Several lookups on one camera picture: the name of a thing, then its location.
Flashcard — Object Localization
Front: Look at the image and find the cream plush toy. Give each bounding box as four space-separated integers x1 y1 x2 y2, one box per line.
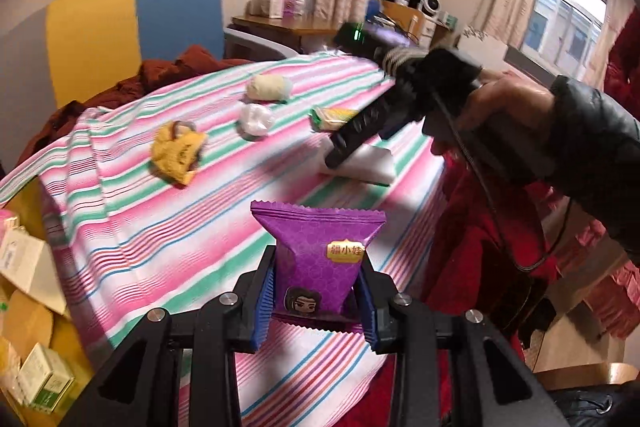
245 73 294 104

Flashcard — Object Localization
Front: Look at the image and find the white crumpled plastic bag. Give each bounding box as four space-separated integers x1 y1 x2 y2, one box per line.
237 102 275 139

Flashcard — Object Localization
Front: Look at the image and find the yellow blue chair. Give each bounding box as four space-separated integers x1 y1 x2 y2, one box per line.
45 0 226 108

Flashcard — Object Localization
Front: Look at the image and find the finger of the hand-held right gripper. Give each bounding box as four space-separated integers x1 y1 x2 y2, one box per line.
324 89 403 170
377 99 427 141

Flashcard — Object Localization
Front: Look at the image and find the wooden stool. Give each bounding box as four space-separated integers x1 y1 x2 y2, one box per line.
539 361 640 392

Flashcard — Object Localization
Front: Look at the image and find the yellow storage container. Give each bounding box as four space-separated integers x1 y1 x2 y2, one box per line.
0 179 97 427

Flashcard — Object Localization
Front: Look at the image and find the pink ruffled cloth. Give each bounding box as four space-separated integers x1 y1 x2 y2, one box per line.
574 216 640 341

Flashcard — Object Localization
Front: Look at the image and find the white tissue pack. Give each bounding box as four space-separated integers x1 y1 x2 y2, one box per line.
319 144 396 186

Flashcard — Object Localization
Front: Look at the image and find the green snack packet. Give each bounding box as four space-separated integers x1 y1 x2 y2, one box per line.
308 105 362 134

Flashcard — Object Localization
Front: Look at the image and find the yellow snack packet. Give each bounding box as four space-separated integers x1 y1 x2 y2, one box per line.
151 120 209 186

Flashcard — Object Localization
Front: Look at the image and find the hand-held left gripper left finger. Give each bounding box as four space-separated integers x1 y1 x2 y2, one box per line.
65 246 277 427

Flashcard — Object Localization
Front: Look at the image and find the wooden desk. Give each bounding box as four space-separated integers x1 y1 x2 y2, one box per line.
231 14 342 54

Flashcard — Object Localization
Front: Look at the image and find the grey chair armrest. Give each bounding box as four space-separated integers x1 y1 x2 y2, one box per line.
223 27 302 60

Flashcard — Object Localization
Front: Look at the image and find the tall window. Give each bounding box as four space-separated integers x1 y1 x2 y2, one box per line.
524 0 609 82

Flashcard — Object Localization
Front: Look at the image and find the person's right hand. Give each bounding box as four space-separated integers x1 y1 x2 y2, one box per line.
457 73 557 145

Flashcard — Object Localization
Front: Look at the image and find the person's red garment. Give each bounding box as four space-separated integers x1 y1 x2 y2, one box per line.
345 151 576 427

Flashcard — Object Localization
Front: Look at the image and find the cream cardboard box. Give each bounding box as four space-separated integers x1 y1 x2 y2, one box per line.
0 227 67 314

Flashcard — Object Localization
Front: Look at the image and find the wooden shelf unit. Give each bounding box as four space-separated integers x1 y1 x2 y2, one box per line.
381 0 437 44

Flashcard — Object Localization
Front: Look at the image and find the person's right forearm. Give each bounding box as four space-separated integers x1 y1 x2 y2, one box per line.
500 76 640 269

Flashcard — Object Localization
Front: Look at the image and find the brown red cloth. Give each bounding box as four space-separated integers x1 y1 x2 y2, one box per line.
19 44 252 160

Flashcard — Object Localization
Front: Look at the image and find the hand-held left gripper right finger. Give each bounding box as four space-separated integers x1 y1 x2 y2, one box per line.
355 252 568 427

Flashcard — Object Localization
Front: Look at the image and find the small green beige box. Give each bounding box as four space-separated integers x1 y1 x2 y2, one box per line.
19 342 76 411

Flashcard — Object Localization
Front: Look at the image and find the purple snack packet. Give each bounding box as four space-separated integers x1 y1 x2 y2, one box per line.
250 201 387 334

